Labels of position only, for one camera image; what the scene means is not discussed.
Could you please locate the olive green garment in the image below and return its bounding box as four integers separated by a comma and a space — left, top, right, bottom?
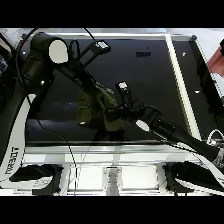
77, 81, 124, 132

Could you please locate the red garment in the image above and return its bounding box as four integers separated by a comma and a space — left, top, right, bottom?
206, 39, 224, 78

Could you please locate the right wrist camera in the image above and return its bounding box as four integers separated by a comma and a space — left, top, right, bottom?
115, 80, 134, 107

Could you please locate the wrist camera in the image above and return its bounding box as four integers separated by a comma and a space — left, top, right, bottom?
115, 80, 134, 107
79, 39, 112, 66

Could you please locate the silver frame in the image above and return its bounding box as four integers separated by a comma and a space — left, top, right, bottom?
19, 32, 224, 197

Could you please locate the black cable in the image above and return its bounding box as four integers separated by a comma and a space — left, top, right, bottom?
35, 119, 80, 196

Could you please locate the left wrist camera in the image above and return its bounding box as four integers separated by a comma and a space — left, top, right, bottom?
79, 39, 112, 66

